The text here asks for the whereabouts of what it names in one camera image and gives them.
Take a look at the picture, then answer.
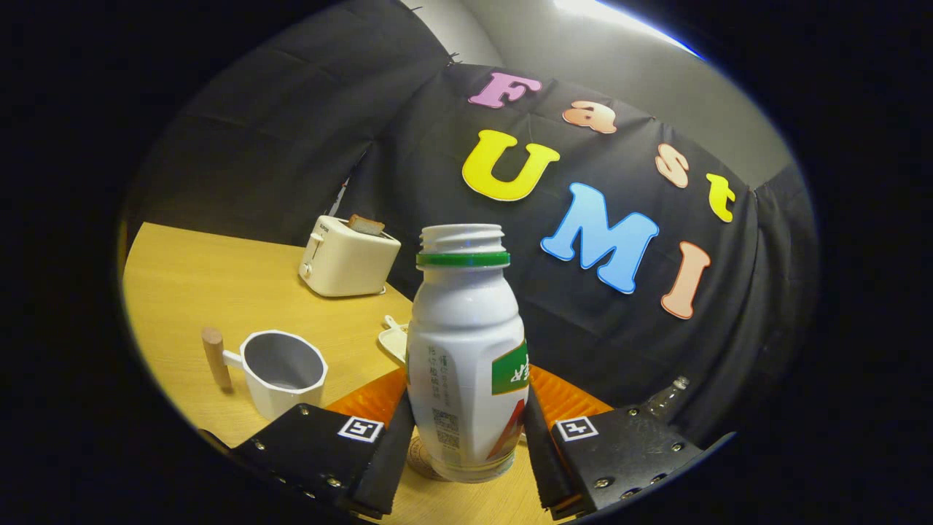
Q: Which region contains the white cup wooden handle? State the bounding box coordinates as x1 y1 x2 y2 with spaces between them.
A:
201 327 329 421

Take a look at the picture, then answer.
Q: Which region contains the round wooden coaster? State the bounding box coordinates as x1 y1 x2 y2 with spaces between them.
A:
407 436 526 483

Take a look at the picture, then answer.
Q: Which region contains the white juice bottle green label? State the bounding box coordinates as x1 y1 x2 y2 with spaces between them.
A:
405 224 530 484

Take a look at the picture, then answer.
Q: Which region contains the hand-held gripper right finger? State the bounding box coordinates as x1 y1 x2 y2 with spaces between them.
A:
523 365 706 520

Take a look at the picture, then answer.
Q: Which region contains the cream toaster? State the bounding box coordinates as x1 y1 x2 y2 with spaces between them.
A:
298 215 402 298

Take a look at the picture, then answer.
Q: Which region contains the clear plastic water bottle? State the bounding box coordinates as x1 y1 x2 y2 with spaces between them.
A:
641 376 690 422

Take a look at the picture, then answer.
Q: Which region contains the white divided condiment dish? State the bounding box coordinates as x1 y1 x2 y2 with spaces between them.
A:
378 315 410 364

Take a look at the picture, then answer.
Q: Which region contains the black backdrop cloth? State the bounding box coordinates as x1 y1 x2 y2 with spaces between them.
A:
124 0 821 446

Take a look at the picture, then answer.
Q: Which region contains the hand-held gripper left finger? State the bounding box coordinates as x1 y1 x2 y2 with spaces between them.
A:
232 367 418 520

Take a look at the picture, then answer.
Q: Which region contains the wooden table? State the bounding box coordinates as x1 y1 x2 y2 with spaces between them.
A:
120 222 577 525

